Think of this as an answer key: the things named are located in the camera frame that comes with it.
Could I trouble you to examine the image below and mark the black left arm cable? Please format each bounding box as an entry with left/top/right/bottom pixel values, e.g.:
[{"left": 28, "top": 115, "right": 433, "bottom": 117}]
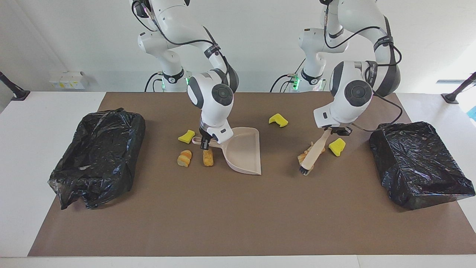
[{"left": 323, "top": 11, "right": 404, "bottom": 133}]

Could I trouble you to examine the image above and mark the black base cable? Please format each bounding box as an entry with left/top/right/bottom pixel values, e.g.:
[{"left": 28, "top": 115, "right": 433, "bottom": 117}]
[
  {"left": 270, "top": 59, "right": 306, "bottom": 92},
  {"left": 144, "top": 72, "right": 164, "bottom": 92}
]

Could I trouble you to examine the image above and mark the white wall outlet box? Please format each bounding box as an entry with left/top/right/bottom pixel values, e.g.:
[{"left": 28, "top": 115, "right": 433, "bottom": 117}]
[{"left": 49, "top": 71, "right": 87, "bottom": 90}]

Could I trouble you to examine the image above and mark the beige plastic dustpan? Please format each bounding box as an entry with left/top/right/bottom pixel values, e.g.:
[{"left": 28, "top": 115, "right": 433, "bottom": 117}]
[{"left": 192, "top": 127, "right": 261, "bottom": 176}]

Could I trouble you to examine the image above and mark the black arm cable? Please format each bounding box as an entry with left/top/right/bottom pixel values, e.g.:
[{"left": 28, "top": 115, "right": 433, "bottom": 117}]
[
  {"left": 323, "top": 11, "right": 404, "bottom": 133},
  {"left": 132, "top": 0, "right": 232, "bottom": 75}
]

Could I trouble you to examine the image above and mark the black camera stand pole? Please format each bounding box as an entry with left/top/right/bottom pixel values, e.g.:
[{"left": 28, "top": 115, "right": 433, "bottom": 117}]
[
  {"left": 0, "top": 71, "right": 31, "bottom": 102},
  {"left": 441, "top": 72, "right": 476, "bottom": 104}
]

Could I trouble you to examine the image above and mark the black bag lined bin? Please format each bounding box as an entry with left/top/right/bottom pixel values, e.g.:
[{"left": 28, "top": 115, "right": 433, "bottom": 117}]
[
  {"left": 369, "top": 121, "right": 476, "bottom": 211},
  {"left": 48, "top": 108, "right": 146, "bottom": 210}
]

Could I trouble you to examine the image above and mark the brown table mat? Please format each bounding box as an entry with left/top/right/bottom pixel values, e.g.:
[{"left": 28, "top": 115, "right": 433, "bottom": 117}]
[{"left": 28, "top": 92, "right": 476, "bottom": 257}]

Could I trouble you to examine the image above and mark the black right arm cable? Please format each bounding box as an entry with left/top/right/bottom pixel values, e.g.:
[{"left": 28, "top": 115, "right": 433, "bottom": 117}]
[{"left": 132, "top": 0, "right": 232, "bottom": 75}]

